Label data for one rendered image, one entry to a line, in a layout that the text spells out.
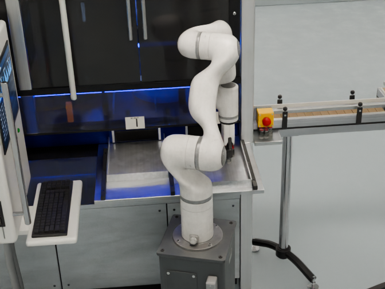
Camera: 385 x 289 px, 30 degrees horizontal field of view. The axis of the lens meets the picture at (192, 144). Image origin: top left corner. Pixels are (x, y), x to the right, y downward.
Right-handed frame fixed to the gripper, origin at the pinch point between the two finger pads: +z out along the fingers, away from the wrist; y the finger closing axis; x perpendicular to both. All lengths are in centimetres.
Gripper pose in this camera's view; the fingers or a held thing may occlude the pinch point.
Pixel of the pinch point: (228, 151)
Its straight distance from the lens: 312.1
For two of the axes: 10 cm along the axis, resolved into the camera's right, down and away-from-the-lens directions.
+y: 0.8, 4.8, -8.8
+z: 0.3, 8.8, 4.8
